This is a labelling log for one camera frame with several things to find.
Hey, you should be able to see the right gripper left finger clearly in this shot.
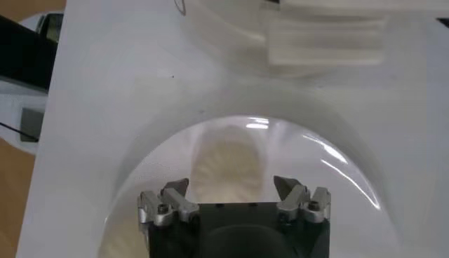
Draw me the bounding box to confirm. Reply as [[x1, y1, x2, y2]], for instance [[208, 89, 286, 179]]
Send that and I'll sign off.
[[136, 177, 201, 228]]

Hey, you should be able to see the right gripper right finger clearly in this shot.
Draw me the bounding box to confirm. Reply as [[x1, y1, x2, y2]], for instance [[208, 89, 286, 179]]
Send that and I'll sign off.
[[272, 175, 333, 225]]

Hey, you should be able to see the white steamed baozi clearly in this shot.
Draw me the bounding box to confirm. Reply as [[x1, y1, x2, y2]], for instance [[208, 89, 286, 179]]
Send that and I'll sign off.
[[191, 131, 266, 205]]

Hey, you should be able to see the white round plate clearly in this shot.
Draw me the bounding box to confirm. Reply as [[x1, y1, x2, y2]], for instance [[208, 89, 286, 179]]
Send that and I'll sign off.
[[96, 114, 403, 258]]

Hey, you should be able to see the white electric cooker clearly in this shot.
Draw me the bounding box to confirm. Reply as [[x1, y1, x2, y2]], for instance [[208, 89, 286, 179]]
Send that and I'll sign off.
[[196, 0, 387, 76]]

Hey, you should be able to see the black white robot torso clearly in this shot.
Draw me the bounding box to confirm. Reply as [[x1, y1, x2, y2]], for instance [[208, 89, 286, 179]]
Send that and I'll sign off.
[[0, 13, 66, 155]]

